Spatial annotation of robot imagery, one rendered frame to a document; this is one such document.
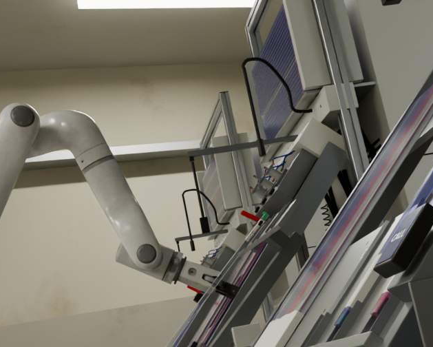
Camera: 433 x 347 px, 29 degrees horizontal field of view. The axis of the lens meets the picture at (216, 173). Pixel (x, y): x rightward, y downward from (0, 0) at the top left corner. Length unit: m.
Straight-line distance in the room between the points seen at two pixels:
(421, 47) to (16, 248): 4.01
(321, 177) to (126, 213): 0.50
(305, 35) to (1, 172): 0.85
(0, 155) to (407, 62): 1.08
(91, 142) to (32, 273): 3.76
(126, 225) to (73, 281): 3.87
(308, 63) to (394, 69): 0.24
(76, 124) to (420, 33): 0.95
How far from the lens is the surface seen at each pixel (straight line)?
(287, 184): 2.16
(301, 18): 2.27
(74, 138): 2.14
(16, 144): 2.05
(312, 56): 2.23
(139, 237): 2.03
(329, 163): 2.16
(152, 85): 6.47
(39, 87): 6.24
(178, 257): 2.11
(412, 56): 2.33
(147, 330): 5.96
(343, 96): 2.18
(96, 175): 2.12
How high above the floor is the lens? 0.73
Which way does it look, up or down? 13 degrees up
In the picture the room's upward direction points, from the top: 11 degrees counter-clockwise
